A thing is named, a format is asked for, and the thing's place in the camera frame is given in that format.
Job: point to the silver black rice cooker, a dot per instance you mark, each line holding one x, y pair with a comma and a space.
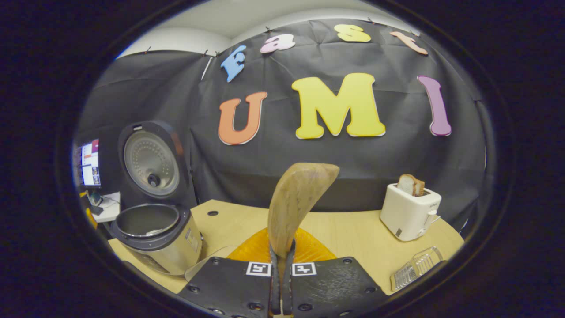
172, 251

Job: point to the black backdrop cloth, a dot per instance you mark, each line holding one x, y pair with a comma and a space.
353, 163

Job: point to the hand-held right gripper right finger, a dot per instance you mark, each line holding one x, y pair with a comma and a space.
288, 287

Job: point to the white side table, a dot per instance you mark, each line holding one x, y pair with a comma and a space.
110, 212

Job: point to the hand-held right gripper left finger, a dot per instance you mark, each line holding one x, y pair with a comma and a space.
274, 287

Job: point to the white toaster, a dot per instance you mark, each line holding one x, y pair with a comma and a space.
406, 216

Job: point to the wooden spoon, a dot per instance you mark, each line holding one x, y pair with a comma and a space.
295, 198

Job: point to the computer monitor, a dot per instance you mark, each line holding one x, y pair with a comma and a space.
90, 163

